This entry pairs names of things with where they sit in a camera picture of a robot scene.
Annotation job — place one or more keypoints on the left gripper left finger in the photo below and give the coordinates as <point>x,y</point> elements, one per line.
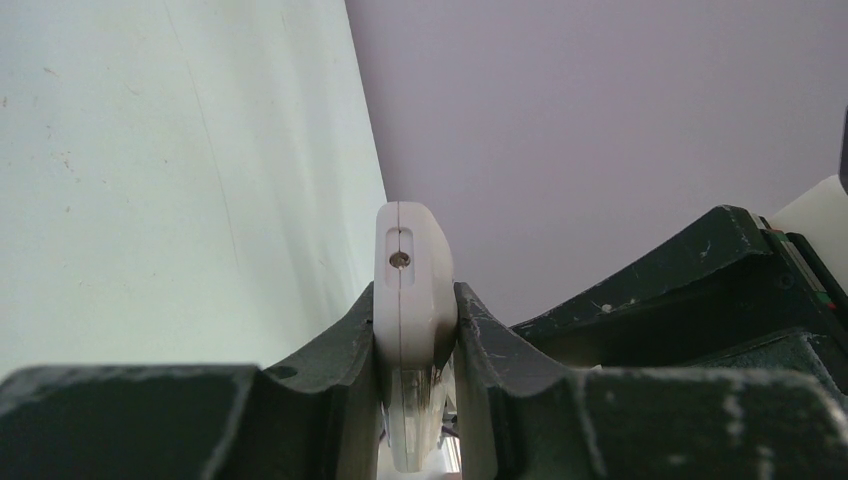
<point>313,415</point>

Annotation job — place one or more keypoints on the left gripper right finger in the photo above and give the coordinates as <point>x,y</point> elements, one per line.
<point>522,415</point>

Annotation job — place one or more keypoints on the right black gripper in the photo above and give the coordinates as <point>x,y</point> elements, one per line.
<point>779,307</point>

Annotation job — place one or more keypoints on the white remote control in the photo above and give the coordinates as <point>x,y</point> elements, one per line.
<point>415,318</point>

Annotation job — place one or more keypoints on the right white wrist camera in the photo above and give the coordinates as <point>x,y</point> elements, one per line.
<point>821,216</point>

